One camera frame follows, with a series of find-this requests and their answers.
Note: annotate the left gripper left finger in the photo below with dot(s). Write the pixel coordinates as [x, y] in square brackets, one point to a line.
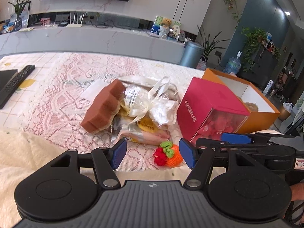
[106, 161]

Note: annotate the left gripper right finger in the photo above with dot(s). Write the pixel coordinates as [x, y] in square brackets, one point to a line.
[201, 159]

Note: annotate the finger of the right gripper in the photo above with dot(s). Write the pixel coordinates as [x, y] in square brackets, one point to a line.
[233, 138]

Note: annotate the orange crocheted fruit toy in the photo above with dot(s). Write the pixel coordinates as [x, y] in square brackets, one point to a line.
[167, 154]

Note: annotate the clear plastic bag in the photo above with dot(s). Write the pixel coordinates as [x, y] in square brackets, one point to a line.
[147, 111]

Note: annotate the person's right hand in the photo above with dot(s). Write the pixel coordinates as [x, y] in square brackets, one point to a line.
[297, 192]

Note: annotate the red gift box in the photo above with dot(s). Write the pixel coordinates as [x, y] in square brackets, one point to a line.
[209, 110]

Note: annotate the orange cardboard box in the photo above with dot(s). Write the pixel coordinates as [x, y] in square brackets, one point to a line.
[258, 120]

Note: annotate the blue water jug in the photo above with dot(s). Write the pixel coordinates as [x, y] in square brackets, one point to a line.
[233, 65]

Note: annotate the dark cabinet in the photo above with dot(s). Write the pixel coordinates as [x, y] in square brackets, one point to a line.
[260, 68]

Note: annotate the cream fleece blanket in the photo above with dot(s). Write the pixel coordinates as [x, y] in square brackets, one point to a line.
[21, 155]

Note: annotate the pink lace tablecloth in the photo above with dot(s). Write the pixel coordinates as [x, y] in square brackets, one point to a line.
[64, 94]

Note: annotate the blue-grey trash can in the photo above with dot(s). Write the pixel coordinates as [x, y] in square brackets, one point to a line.
[191, 55]

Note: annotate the floor potted plant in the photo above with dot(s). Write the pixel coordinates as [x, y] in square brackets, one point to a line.
[209, 44]

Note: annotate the hanging ivy on cabinet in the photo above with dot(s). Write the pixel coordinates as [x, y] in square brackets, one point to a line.
[254, 37]

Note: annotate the white marble tv console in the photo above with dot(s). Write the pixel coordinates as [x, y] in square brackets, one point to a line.
[113, 41]

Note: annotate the black remote control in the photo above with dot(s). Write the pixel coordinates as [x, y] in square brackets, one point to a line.
[8, 90]

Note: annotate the teddy bear bouquet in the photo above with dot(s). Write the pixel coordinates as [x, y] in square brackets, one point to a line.
[164, 27]

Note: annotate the white wifi router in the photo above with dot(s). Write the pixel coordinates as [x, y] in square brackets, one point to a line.
[75, 20]

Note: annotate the potted plant on console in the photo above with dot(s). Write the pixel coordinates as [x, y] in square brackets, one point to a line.
[19, 6]

